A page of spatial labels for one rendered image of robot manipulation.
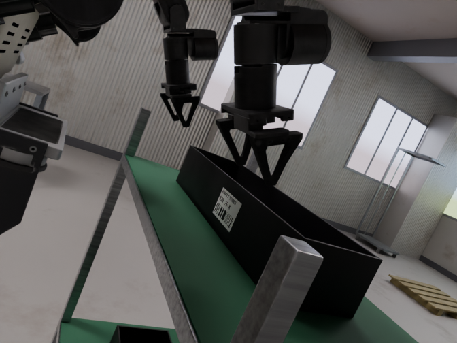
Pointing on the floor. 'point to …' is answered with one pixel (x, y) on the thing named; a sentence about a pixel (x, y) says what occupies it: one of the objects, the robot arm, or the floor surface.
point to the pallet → (427, 296)
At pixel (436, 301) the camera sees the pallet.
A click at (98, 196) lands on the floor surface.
